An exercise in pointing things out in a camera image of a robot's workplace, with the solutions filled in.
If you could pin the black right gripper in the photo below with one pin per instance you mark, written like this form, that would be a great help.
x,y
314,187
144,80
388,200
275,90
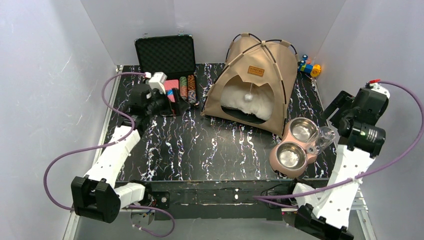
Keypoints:
x,y
334,105

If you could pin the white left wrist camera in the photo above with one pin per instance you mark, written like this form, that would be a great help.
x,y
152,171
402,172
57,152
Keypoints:
x,y
156,81

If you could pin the black poker chip case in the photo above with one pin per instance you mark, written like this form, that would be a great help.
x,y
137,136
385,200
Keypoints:
x,y
173,55

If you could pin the clear plastic water bottle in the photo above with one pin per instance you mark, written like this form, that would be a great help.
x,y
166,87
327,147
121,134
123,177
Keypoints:
x,y
320,140

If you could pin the pink double pet bowl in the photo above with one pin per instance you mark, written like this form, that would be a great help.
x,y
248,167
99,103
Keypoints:
x,y
287,137

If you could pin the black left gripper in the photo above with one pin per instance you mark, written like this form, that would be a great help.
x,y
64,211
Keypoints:
x,y
175,102

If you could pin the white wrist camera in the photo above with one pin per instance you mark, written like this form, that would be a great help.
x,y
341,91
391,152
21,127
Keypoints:
x,y
375,85
156,81

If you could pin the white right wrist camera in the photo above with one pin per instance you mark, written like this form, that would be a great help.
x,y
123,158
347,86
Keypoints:
x,y
375,85

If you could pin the white fluffy cushion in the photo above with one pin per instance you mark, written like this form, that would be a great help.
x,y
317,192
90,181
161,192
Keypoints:
x,y
262,105

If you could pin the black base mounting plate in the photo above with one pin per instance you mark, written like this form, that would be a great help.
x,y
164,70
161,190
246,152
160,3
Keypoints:
x,y
223,199

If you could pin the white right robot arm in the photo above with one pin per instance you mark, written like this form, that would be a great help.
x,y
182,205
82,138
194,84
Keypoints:
x,y
360,142

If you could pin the colourful toy block car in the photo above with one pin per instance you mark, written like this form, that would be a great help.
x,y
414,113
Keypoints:
x,y
305,66

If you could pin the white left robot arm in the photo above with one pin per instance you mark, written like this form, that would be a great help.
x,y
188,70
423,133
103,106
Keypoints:
x,y
95,195

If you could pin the white pompom toy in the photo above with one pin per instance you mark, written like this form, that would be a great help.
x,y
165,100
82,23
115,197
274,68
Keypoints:
x,y
248,97

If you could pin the tan fabric pet tent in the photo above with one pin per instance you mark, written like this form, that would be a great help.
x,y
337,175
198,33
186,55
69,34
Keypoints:
x,y
255,76

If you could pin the steel bowl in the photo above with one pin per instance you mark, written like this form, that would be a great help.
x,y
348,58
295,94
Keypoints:
x,y
291,155
302,129

